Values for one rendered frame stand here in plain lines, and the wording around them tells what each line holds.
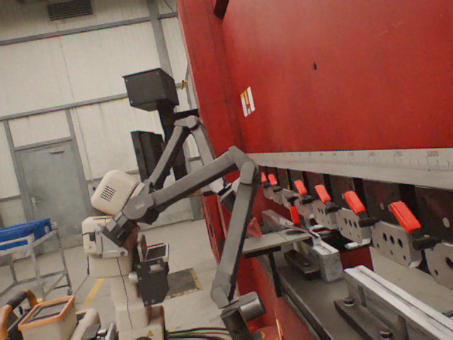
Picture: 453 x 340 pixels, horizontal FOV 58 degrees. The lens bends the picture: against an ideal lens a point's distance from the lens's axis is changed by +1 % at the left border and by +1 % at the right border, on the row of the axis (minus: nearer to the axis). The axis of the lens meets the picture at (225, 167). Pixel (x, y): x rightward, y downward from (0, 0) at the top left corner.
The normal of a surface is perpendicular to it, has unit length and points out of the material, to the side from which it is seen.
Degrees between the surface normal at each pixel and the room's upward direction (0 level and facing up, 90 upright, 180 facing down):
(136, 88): 90
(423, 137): 90
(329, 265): 90
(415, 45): 90
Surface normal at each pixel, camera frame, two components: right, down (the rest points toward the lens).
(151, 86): -0.06, 0.07
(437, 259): -0.97, 0.21
